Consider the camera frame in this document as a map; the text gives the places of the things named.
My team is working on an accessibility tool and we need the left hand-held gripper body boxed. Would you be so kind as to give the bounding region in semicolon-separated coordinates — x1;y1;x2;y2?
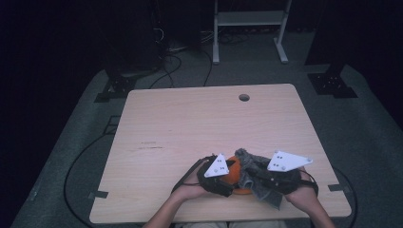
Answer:
196;153;230;195

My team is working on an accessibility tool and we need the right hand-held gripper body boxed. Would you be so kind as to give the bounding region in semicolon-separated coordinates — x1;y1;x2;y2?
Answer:
261;150;315;195

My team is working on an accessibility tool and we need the orange round plush toy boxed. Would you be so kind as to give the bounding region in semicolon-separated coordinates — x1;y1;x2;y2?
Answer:
221;155;255;196

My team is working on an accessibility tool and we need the grey fuzzy cloth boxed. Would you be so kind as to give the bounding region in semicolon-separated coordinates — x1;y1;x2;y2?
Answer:
235;147;284;211

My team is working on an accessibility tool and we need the person's right hand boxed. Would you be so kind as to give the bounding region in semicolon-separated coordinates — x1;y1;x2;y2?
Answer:
283;166;319;211

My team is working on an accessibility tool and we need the person's left hand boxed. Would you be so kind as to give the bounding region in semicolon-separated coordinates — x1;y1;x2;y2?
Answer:
170;170;207;201

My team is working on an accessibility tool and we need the grey tape strip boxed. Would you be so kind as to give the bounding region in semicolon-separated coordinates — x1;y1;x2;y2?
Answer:
87;190;109;200
327;183;351;193

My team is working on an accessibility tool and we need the black stand base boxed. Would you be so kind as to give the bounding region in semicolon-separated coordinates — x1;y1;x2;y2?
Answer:
307;61;359;99
93;67;141;104

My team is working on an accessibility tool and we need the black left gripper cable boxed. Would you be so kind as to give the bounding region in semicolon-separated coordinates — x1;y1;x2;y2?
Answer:
171;158;205;194

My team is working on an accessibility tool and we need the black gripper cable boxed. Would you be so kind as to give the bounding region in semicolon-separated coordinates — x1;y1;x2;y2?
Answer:
300;170;319;196
171;158;205;194

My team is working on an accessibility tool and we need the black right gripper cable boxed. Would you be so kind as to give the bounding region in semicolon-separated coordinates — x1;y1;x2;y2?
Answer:
300;170;319;196

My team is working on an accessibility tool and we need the black floor cable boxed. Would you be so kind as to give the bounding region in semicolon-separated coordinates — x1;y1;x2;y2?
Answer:
63;134;110;228
334;166;359;222

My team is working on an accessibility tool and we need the thin black cable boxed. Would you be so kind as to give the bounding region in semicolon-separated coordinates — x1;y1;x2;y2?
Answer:
202;48;214;87

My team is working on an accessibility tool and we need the tangle of black cables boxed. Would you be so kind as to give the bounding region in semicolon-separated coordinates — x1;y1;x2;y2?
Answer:
218;31;251;46

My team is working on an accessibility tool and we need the white metal frame stand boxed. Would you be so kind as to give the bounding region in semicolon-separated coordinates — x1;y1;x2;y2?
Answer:
212;0;293;66

